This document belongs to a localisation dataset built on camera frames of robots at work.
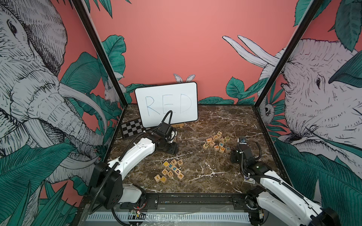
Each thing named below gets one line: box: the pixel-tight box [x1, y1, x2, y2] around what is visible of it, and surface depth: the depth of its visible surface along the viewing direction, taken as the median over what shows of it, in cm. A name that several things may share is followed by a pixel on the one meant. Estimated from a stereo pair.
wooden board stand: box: [170, 122, 185, 129], surface depth 103 cm
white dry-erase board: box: [134, 81, 199, 129], surface depth 96 cm
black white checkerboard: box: [121, 118, 151, 138], surface depth 104 cm
